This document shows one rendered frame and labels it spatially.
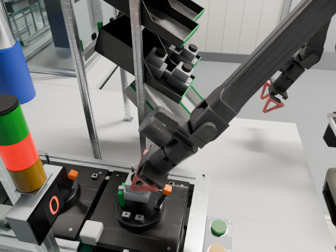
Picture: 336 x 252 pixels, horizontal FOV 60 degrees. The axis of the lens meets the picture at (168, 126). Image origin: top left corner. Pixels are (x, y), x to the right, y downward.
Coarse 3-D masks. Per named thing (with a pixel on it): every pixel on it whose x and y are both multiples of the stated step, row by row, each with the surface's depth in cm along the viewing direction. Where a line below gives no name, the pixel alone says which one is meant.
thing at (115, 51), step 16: (112, 32) 85; (128, 32) 88; (144, 32) 86; (96, 48) 80; (112, 48) 78; (128, 48) 76; (144, 48) 89; (128, 64) 79; (144, 64) 77; (144, 80) 81; (160, 80) 84; (192, 80) 87; (176, 96) 80
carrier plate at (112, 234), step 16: (112, 176) 88; (112, 192) 84; (176, 192) 84; (96, 208) 79; (112, 208) 79; (176, 208) 79; (112, 224) 75; (160, 224) 75; (176, 224) 75; (112, 240) 72; (128, 240) 72; (144, 240) 72; (160, 240) 72; (176, 240) 72
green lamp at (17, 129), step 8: (16, 112) 40; (0, 120) 38; (8, 120) 39; (16, 120) 40; (24, 120) 42; (0, 128) 39; (8, 128) 39; (16, 128) 40; (24, 128) 42; (0, 136) 40; (8, 136) 40; (16, 136) 41; (24, 136) 42; (0, 144) 41; (8, 144) 41
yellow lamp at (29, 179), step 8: (40, 160) 47; (32, 168) 45; (40, 168) 47; (16, 176) 45; (24, 176) 45; (32, 176) 46; (40, 176) 47; (16, 184) 46; (24, 184) 46; (32, 184) 46; (40, 184) 48
